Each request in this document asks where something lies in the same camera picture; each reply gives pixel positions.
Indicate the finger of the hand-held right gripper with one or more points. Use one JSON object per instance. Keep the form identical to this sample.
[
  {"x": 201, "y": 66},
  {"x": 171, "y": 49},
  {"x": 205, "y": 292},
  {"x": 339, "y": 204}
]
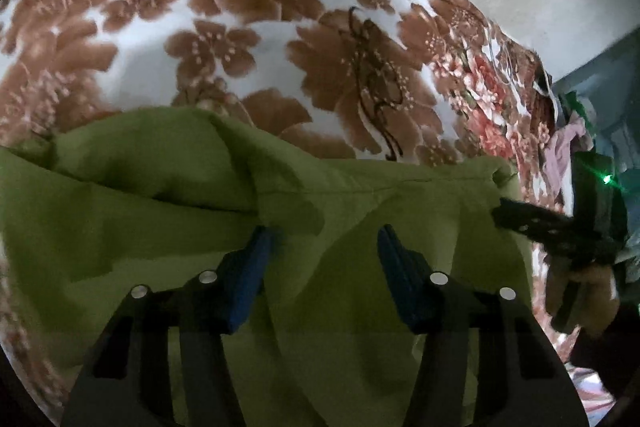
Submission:
[{"x": 530, "y": 219}]

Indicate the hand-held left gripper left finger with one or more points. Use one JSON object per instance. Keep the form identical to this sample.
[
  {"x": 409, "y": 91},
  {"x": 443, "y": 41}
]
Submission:
[{"x": 250, "y": 279}]

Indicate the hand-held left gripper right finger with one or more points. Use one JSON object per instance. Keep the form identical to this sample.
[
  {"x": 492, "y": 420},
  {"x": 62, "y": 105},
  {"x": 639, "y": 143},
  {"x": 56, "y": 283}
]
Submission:
[{"x": 402, "y": 282}]

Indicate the green hooded jacket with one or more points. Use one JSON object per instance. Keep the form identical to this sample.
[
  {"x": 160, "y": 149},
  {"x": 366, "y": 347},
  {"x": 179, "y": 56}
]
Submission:
[{"x": 350, "y": 207}]

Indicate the person's right hand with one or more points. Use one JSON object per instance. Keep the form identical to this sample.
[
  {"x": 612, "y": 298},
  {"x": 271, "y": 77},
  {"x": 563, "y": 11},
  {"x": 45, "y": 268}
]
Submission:
[{"x": 600, "y": 302}]

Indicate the pink cloth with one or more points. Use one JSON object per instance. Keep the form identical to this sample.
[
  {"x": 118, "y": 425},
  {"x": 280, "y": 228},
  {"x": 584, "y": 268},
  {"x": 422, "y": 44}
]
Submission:
[{"x": 557, "y": 157}]

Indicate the green cloth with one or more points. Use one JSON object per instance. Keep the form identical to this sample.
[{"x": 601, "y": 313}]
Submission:
[{"x": 575, "y": 109}]

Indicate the floral blanket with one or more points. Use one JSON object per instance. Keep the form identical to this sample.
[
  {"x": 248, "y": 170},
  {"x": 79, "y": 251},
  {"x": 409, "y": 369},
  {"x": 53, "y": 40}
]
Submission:
[{"x": 150, "y": 32}]

